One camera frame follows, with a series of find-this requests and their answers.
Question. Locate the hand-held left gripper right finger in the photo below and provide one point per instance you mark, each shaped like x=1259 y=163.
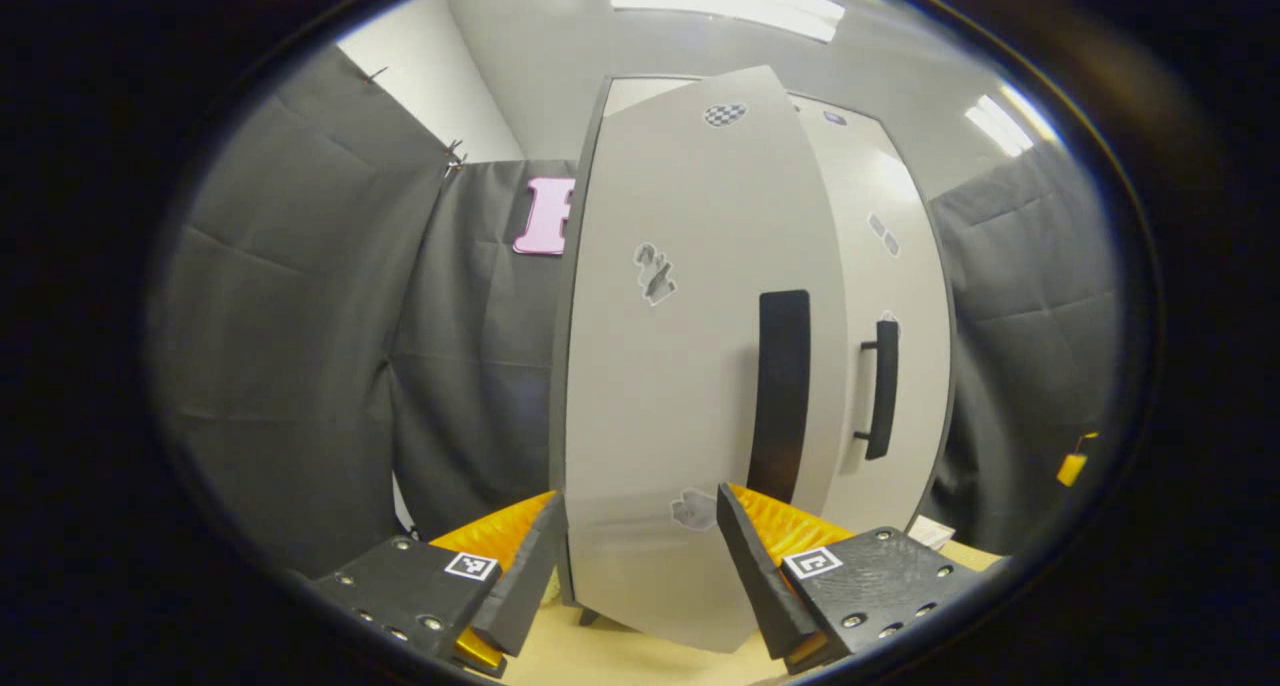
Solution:
x=760 y=576

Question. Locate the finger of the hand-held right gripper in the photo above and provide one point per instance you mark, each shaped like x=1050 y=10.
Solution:
x=1070 y=469

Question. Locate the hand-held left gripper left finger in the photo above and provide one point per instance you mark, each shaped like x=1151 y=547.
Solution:
x=530 y=576

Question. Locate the grey white cabinet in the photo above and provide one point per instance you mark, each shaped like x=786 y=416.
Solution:
x=560 y=416

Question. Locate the grey cabinet door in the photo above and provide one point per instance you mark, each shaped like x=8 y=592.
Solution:
x=680 y=386
x=910 y=266

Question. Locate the white paper card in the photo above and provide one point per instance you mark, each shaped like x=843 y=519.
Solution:
x=930 y=532

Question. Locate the black backdrop cloth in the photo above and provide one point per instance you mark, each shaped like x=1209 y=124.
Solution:
x=300 y=316

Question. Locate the ceiling light panel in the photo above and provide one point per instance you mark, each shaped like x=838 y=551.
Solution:
x=730 y=1
x=1005 y=124

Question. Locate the black cloth clip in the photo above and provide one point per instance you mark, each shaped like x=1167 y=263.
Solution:
x=375 y=73
x=453 y=155

